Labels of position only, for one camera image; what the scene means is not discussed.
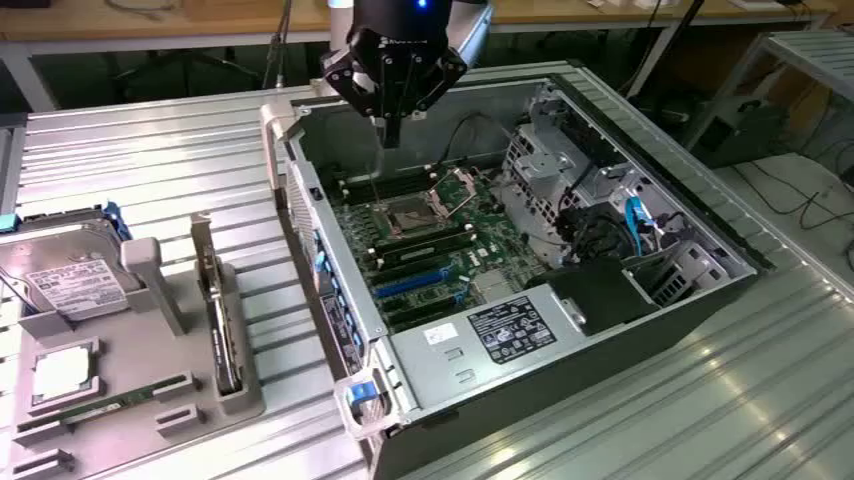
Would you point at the small metal slat table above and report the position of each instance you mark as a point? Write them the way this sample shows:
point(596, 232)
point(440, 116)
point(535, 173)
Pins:
point(820, 55)

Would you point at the silver CPU chip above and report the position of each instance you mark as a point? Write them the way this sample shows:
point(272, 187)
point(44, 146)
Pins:
point(62, 372)

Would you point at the thin locking lever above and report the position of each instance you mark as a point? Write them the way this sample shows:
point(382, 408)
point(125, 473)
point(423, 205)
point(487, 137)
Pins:
point(377, 190)

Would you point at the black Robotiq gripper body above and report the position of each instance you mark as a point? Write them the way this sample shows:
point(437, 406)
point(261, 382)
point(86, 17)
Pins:
point(400, 25)

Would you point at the graphics card with metal bracket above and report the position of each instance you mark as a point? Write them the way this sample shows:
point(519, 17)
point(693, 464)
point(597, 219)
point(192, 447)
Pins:
point(222, 325)

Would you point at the grey parts rack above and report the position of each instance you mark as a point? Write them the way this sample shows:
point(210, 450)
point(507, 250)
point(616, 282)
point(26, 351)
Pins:
point(186, 350)

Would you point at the dark box on floor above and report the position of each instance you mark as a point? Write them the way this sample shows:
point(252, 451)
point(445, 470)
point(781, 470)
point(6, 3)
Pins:
point(747, 135)

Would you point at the green RAM stick in slot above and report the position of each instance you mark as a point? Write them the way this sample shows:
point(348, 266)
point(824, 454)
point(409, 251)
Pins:
point(427, 250)

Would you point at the CPU socket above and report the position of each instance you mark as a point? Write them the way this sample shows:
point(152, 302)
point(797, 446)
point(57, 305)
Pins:
point(407, 217)

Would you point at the blue disk carrier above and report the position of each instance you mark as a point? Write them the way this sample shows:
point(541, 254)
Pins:
point(114, 222)

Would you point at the silver hard disk with label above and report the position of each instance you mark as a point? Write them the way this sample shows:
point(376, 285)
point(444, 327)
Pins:
point(73, 280)

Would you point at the black expansion slot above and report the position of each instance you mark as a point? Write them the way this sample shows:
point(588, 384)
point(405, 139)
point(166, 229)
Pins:
point(427, 312)

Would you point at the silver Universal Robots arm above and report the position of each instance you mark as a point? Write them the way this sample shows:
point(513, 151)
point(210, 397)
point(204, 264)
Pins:
point(473, 30)

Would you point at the metal disk bay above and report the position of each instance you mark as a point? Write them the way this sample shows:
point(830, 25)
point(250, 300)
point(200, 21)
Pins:
point(693, 270)

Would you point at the long wooden desk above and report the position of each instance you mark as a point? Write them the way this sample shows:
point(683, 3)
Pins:
point(200, 22)

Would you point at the green RAM stick on rack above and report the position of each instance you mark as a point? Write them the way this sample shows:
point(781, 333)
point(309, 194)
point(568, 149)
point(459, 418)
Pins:
point(142, 393)

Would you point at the open black PC case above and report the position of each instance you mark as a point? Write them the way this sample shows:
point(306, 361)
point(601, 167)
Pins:
point(600, 360)

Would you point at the metal socket cover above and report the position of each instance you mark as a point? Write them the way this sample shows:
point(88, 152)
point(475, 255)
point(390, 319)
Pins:
point(453, 187)

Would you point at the blue expansion slot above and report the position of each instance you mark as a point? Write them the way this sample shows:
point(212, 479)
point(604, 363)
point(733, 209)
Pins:
point(409, 282)

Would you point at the silver chipset heat sink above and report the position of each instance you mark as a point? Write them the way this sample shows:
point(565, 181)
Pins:
point(496, 287)

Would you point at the green motherboard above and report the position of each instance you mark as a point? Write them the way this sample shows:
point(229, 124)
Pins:
point(427, 300)

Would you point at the grey metal frame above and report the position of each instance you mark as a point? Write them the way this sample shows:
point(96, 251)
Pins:
point(9, 150)

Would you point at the perforated metal drive cage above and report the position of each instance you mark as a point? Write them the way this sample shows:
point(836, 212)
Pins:
point(533, 190)

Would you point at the black plastic air shroud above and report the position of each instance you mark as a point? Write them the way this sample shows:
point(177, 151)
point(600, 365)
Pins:
point(600, 295)

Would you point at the silver power supply with label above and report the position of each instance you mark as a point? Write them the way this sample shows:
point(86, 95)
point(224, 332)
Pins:
point(433, 365)

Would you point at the black chair base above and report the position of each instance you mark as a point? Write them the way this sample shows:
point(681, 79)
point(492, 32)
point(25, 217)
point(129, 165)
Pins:
point(186, 62)

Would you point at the black RAM slot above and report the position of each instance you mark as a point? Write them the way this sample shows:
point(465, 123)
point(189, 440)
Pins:
point(389, 192)
point(416, 236)
point(382, 181)

